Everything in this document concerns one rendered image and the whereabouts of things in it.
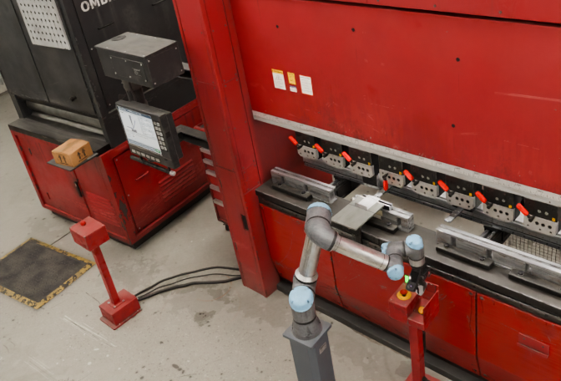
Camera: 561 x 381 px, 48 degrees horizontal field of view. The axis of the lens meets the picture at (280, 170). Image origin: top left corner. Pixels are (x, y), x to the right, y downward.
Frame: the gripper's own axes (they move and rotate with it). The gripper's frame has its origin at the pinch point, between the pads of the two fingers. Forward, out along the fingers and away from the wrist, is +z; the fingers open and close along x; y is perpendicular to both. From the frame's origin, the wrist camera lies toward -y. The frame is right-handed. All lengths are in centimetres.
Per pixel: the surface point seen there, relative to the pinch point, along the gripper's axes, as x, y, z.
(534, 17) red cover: -40, 41, -131
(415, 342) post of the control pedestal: 4.0, -3.4, 34.7
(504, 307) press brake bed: -34.8, 19.6, 11.1
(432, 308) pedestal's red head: -5.0, 2.2, 10.0
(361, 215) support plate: 48, 26, -14
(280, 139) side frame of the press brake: 135, 65, -20
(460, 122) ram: -7, 40, -77
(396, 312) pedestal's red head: 10.6, -6.7, 11.5
